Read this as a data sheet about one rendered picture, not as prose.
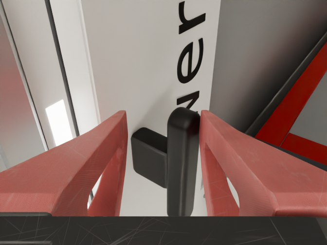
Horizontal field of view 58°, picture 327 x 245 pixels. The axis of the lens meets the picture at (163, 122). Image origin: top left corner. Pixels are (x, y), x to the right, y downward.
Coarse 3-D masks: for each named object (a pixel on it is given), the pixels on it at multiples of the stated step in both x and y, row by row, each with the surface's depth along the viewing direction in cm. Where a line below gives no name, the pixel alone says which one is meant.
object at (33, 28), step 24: (24, 0) 10; (48, 0) 11; (24, 24) 11; (48, 24) 11; (24, 48) 11; (48, 48) 12; (24, 72) 11; (48, 72) 12; (48, 96) 12; (48, 120) 13; (72, 120) 14; (48, 144) 13
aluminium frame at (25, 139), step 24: (0, 0) 10; (0, 24) 10; (0, 48) 10; (0, 72) 10; (0, 96) 10; (24, 96) 11; (0, 120) 11; (24, 120) 12; (0, 144) 11; (24, 144) 12; (0, 168) 12
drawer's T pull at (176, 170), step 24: (168, 120) 13; (192, 120) 12; (144, 144) 15; (168, 144) 14; (192, 144) 13; (144, 168) 16; (168, 168) 14; (192, 168) 14; (168, 192) 15; (192, 192) 16
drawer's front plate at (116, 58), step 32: (64, 0) 10; (96, 0) 11; (128, 0) 12; (160, 0) 14; (192, 0) 16; (64, 32) 11; (96, 32) 11; (128, 32) 13; (160, 32) 14; (192, 32) 17; (64, 64) 12; (96, 64) 12; (128, 64) 13; (160, 64) 15; (192, 64) 18; (96, 96) 12; (128, 96) 14; (160, 96) 17; (128, 128) 15; (160, 128) 18; (128, 160) 16; (128, 192) 17; (160, 192) 21
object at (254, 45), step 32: (224, 0) 23; (256, 0) 28; (288, 0) 37; (320, 0) 54; (224, 32) 25; (256, 32) 31; (288, 32) 43; (320, 32) 68; (224, 64) 27; (256, 64) 36; (288, 64) 51; (224, 96) 30; (256, 96) 41; (256, 128) 48
